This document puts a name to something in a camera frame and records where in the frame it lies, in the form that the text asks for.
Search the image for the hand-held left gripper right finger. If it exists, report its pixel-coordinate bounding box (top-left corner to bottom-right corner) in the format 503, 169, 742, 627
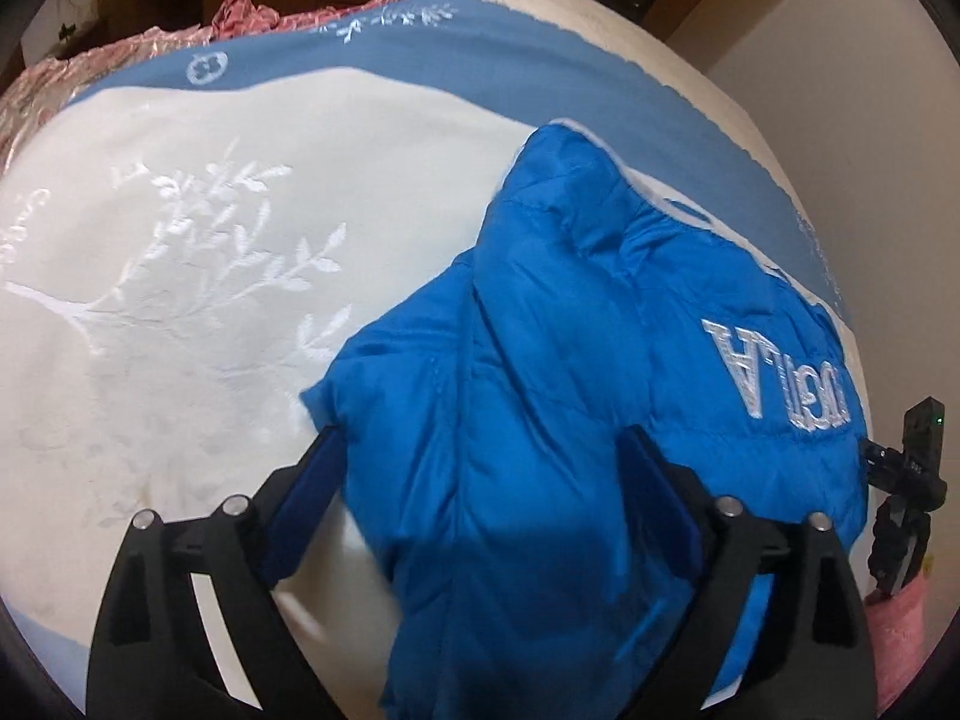
619, 424, 878, 720

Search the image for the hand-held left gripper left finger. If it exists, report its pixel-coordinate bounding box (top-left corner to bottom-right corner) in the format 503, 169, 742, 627
85, 426, 347, 720

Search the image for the blue puffer jacket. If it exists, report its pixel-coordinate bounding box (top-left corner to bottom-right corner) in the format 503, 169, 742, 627
300, 118, 875, 720

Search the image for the person's right forearm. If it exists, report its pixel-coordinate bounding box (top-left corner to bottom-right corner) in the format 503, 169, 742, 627
862, 574, 947, 717

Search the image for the blue and white bed sheet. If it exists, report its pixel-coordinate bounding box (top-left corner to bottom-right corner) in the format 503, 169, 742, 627
0, 0, 875, 720

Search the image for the pink floral quilt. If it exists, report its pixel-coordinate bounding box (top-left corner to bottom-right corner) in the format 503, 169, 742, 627
0, 0, 428, 181

